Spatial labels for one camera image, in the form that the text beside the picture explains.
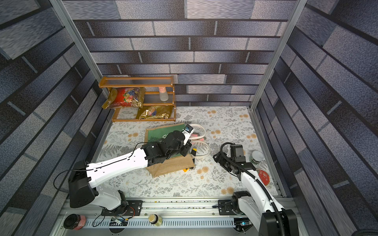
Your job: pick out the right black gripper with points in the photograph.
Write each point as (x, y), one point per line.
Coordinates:
(220, 159)

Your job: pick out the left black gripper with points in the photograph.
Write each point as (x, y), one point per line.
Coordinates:
(187, 147)

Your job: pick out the burlap green Christmas tote bag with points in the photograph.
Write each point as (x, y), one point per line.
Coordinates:
(199, 149)

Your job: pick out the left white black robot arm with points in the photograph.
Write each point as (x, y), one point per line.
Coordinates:
(86, 179)

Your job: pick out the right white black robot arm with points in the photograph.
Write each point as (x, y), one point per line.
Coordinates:
(260, 208)

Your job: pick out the white green round container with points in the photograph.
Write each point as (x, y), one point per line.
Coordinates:
(256, 157)

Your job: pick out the red round tin lid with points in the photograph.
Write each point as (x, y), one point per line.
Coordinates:
(264, 176)

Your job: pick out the gold candy bag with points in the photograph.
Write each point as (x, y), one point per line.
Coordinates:
(154, 112)

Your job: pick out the wooden two-tier shelf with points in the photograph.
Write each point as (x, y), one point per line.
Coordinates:
(151, 85)

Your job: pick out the small pink capped bottle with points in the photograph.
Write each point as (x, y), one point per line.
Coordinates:
(163, 94)

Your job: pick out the red gold snack bag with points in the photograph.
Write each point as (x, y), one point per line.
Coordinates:
(125, 97)

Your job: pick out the small gold lid jar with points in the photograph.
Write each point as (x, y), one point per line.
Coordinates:
(155, 220)

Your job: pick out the black red tape roll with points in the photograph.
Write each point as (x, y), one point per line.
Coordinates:
(74, 222)

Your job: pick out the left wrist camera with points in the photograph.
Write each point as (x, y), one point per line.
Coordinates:
(187, 131)

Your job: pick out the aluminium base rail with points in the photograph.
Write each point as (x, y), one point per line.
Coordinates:
(182, 214)

